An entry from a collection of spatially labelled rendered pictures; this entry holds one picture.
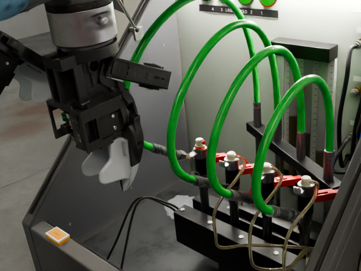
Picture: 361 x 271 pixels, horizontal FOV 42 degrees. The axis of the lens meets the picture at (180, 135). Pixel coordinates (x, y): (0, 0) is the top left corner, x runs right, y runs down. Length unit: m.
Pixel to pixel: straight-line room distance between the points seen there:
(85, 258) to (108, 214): 0.29
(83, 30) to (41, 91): 0.20
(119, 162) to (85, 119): 0.10
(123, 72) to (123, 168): 0.13
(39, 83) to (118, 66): 0.18
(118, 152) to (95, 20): 0.17
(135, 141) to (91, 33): 0.15
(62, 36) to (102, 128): 0.12
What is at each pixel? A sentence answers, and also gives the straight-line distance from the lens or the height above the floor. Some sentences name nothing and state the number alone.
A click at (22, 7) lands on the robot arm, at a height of 1.51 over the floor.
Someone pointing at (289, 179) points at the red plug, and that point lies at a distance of 0.89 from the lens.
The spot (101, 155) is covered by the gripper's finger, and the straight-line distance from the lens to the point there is 0.64.
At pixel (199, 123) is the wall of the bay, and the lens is 1.36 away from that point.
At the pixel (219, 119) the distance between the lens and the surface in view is 0.71.
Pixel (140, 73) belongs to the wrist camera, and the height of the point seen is 1.39.
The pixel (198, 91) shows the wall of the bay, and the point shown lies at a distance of 1.31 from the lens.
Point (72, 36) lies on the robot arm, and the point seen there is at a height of 1.46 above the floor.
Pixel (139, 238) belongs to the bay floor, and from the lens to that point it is 1.23.
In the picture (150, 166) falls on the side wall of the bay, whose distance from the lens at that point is 1.33.
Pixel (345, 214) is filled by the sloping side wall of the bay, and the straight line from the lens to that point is 0.76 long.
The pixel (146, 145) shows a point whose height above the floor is 1.20.
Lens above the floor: 1.57
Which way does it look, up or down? 26 degrees down
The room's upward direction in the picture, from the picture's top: 6 degrees counter-clockwise
